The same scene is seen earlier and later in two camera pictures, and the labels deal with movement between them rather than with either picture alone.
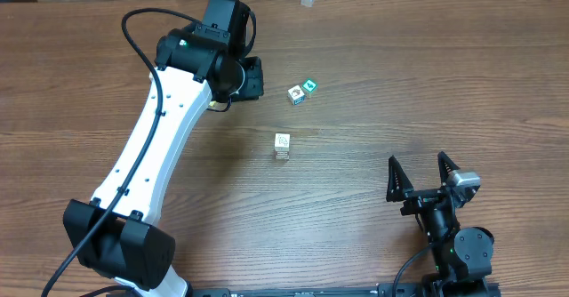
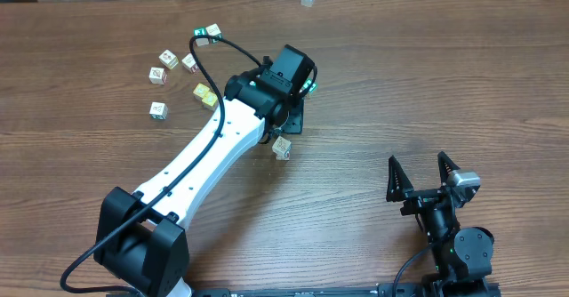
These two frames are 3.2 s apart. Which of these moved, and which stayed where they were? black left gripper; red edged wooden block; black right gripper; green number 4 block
Moved: black left gripper
Stayed: green number 4 block; black right gripper; red edged wooden block
